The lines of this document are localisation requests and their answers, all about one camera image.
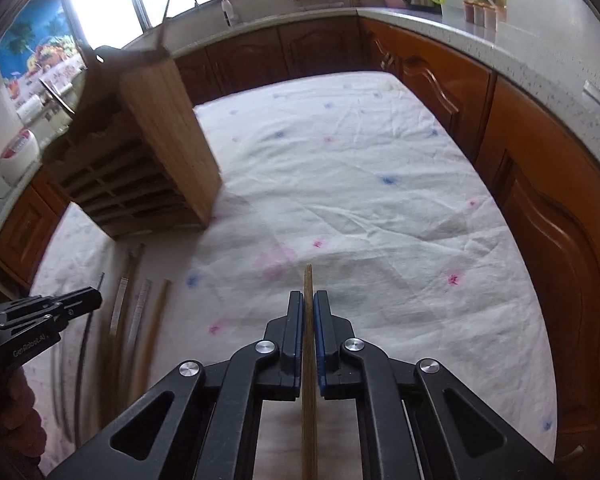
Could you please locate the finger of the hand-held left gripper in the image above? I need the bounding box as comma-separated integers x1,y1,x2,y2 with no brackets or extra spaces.
54,287,104,319

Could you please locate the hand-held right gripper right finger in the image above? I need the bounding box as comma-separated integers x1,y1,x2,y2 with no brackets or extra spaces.
314,290,566,480

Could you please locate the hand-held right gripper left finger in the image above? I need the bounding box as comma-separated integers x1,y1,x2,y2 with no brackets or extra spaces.
37,291,304,480

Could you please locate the light wooden chopstick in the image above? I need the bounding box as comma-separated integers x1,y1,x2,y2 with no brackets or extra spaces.
298,264,320,480

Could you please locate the brown wooden chopstick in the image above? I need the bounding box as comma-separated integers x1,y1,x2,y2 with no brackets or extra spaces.
130,279,172,396

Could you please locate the wooden utensil holder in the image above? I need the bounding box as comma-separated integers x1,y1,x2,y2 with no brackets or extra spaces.
42,45,223,241

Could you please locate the person's left hand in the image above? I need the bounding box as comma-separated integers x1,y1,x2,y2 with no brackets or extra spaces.
0,367,38,463

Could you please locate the metal chopstick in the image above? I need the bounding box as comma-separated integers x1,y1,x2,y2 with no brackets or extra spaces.
127,280,152,361
109,257,133,338

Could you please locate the black chopstick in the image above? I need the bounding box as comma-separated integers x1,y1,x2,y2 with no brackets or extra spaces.
52,340,76,443
75,272,106,411

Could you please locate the wooden cabinet under rice cooker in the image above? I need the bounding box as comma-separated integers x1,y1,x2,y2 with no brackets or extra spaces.
0,167,72,287

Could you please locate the white rice cooker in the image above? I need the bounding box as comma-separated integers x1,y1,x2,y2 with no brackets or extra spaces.
0,129,44,197

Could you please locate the white floral tablecloth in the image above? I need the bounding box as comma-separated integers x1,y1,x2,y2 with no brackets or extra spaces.
27,71,558,480

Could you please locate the metal ladle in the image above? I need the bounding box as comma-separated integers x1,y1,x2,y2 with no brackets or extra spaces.
39,77,79,114

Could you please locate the wooden cabinet with arched doors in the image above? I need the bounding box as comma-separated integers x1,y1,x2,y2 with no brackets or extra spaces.
357,17,600,480

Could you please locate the wooden cabinet under window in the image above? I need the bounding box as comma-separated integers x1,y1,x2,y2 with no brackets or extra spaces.
174,15,362,107

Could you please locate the thin metal utensil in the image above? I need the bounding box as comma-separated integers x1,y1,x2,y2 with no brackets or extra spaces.
161,0,179,55

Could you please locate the white sink faucet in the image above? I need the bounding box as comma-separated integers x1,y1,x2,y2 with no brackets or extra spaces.
195,0,242,27

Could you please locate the row of spice jars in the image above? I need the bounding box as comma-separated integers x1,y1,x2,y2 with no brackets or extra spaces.
462,0,499,29

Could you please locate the tropical wall poster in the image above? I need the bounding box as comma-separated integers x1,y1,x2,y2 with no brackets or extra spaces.
0,0,89,112

